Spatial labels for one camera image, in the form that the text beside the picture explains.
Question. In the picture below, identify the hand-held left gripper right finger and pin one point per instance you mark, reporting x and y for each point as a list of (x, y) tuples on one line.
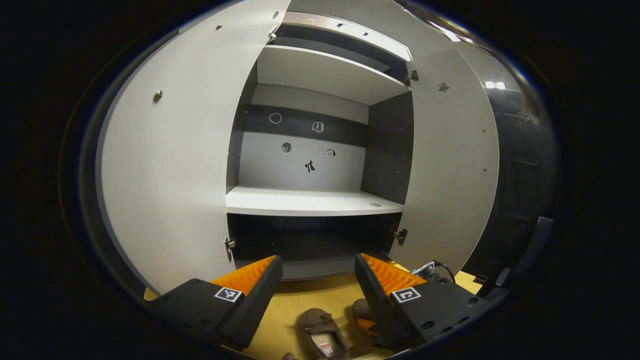
[(377, 300)]

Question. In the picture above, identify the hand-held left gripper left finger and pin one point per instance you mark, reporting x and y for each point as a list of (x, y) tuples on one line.
[(255, 295)]

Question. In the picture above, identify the white shoe cabinet door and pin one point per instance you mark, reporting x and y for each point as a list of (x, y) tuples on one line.
[(450, 165), (175, 175)]

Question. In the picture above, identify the grey white shoe cabinet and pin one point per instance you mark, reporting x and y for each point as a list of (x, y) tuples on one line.
[(310, 200)]

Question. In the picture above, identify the long ceiling light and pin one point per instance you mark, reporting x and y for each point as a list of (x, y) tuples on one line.
[(447, 34)]

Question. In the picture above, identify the brown shoe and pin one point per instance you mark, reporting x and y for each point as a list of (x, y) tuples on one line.
[(320, 327), (361, 309)]

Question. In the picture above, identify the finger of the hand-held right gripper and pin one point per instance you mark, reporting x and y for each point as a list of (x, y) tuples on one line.
[(369, 326)]

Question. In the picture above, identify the small ceiling light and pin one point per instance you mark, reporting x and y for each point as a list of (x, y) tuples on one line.
[(495, 85)]

